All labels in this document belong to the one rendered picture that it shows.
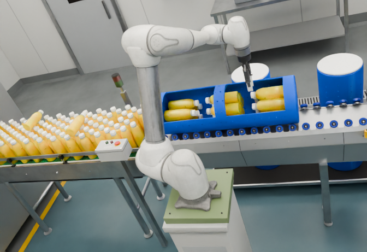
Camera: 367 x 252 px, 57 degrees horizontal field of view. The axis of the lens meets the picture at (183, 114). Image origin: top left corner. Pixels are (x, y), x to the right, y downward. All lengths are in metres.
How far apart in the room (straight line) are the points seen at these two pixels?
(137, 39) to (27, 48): 5.53
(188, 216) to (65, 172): 1.33
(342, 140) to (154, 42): 1.26
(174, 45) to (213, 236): 0.92
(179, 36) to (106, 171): 1.40
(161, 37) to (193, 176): 0.62
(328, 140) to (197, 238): 0.95
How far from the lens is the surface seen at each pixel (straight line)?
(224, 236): 1.71
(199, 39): 1.53
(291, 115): 1.99
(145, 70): 1.52
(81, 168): 2.62
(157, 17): 5.56
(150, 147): 1.63
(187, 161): 1.52
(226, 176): 1.77
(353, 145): 2.18
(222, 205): 1.65
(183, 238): 1.78
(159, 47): 1.37
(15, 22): 6.79
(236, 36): 1.85
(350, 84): 2.45
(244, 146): 2.17
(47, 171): 2.83
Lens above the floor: 2.29
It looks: 33 degrees down
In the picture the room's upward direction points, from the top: 20 degrees counter-clockwise
